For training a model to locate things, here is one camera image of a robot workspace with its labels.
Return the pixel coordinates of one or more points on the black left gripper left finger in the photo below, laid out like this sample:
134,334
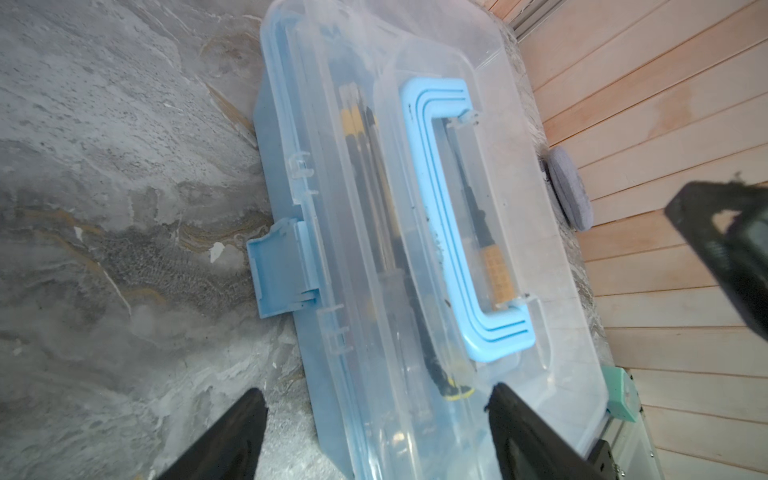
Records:
230,448

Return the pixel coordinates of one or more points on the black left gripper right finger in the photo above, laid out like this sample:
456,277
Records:
526,446

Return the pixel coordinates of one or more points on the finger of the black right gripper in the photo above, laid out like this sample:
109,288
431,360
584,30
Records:
726,226

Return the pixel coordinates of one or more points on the blue clear-lid tool box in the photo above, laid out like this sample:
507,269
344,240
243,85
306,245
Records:
377,413

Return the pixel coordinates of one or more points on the yellow black utility knife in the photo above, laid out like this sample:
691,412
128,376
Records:
367,179

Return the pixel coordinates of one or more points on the yellow black screwdriver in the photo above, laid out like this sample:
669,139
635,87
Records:
447,386

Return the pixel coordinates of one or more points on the small clock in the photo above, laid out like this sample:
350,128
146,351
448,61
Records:
623,398

